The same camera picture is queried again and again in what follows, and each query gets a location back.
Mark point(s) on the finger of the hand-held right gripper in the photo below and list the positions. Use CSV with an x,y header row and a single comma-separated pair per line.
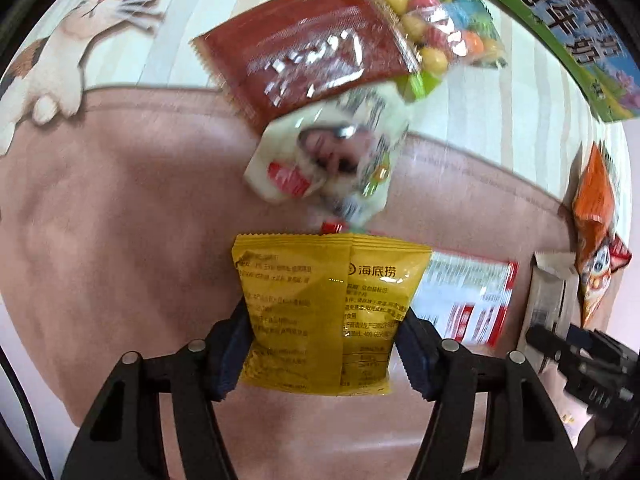
x,y
545,342
582,337

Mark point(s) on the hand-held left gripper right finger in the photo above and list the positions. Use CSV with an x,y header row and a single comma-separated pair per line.
x,y
416,356

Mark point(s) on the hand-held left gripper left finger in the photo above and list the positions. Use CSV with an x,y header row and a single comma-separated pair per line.
x,y
229,356

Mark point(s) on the grey and white snack packet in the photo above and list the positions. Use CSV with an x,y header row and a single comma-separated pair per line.
x,y
550,295

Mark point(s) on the yellow snack packet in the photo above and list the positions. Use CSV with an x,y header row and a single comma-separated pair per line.
x,y
300,310

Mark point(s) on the blue and green carton box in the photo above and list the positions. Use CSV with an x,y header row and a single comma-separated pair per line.
x,y
550,10

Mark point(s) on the red and white snack packet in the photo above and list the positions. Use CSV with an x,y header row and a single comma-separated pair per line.
x,y
465,290

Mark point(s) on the orange snack packet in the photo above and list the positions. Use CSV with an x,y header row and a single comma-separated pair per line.
x,y
592,200

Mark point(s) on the striped cat print tablecloth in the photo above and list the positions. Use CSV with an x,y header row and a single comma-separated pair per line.
x,y
125,210

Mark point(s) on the white snack packet face print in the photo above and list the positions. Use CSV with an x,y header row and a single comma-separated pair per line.
x,y
325,160

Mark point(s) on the dark red snack packet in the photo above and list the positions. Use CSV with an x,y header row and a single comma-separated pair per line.
x,y
300,60

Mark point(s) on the clear bag of candy balls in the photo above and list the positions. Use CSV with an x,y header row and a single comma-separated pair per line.
x,y
442,35

